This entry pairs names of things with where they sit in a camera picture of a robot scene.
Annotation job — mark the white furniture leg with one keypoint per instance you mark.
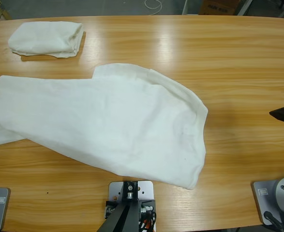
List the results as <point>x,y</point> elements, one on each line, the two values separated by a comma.
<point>245,6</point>
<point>184,7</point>

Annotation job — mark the cardboard box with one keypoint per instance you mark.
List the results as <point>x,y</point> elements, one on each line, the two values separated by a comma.
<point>216,6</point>

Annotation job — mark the white t-shirt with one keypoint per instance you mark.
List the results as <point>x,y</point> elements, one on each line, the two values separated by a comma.
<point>95,116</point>

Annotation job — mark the folded white cloth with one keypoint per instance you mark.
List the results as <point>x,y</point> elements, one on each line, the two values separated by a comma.
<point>42,38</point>

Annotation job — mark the white camera stand mount block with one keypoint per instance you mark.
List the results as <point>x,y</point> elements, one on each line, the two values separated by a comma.
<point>145,191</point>

